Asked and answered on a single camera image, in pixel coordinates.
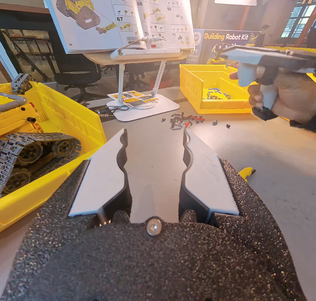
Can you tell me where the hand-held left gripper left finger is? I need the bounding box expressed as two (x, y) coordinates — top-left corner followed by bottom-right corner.
(68, 128), (132, 224)

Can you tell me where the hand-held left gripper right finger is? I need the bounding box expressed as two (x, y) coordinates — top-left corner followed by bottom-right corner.
(178, 128), (240, 224)

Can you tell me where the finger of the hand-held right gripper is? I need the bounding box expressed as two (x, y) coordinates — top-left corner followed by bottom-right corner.
(221, 49), (273, 66)
(219, 45), (290, 53)

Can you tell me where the yellow curved claw piece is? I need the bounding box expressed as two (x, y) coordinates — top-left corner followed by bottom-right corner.
(238, 167), (253, 183)

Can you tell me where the yellow bin with small pieces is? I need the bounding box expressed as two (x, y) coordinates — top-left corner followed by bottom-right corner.
(179, 64), (255, 114)

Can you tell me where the grey desk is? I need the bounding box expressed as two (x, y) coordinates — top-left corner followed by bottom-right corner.
(0, 86), (316, 301)

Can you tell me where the person's right hand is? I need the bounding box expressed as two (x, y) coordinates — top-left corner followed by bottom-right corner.
(229, 70), (316, 124)

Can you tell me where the robot kit cardboard box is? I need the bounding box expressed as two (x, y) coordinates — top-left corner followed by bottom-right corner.
(190, 29), (262, 65)

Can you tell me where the paned window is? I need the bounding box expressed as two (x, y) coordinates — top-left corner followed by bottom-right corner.
(280, 4), (316, 38)

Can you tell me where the group of blue black pieces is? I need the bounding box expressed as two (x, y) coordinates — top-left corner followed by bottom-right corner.
(204, 87), (232, 100)

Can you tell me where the pile of loose building pieces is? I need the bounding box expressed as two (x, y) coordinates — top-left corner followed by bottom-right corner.
(170, 112), (206, 130)

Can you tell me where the yellow bin with toy vehicle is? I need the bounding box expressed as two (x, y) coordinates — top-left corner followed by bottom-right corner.
(0, 81), (107, 232)

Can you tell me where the yellow tracked toy vehicle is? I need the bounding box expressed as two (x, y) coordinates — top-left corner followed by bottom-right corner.
(0, 74), (82, 195)

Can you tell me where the white book stand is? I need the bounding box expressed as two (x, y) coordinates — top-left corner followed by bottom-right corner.
(83, 47), (189, 122)

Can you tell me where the yellow printed leaflet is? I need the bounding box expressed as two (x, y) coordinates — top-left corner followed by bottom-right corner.
(107, 90), (159, 107)

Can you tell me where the black office chair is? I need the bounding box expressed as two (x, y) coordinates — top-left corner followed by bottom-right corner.
(53, 52), (102, 101)

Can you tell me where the open instruction booklet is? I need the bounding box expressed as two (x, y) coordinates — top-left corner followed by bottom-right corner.
(39, 0), (195, 54)

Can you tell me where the black cable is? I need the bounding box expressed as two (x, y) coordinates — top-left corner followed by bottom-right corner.
(106, 105), (131, 114)

